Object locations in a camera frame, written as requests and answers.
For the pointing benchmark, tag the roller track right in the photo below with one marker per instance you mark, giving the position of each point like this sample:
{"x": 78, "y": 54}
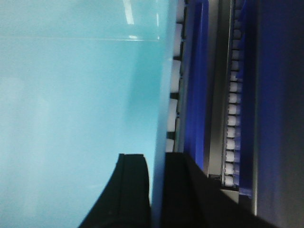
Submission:
{"x": 233, "y": 97}

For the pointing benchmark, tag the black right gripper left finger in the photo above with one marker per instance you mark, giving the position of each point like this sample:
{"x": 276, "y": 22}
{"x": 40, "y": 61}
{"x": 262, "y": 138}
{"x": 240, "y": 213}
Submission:
{"x": 124, "y": 202}

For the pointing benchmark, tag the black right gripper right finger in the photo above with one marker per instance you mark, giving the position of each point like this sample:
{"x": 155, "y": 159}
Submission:
{"x": 191, "y": 200}

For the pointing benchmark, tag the dark blue bin lower middle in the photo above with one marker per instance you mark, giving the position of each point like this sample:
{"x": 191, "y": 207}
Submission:
{"x": 197, "y": 84}

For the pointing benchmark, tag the roller track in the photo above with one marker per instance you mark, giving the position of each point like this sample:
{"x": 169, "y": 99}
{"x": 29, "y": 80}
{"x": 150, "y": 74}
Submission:
{"x": 176, "y": 114}
{"x": 233, "y": 97}

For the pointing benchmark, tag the dark blue bin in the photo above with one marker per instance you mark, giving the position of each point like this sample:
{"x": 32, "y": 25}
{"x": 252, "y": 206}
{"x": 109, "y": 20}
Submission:
{"x": 197, "y": 84}
{"x": 272, "y": 135}

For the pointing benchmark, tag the light blue plastic bin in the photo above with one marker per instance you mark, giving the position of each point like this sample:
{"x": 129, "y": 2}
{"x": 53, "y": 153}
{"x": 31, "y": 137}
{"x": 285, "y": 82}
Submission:
{"x": 81, "y": 81}

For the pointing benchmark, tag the roller track left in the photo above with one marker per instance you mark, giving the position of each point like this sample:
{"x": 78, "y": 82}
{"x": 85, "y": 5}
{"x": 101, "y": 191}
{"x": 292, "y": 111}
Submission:
{"x": 176, "y": 114}

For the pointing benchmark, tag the dark blue bin lower right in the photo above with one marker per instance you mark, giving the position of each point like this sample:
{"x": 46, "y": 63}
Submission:
{"x": 272, "y": 135}

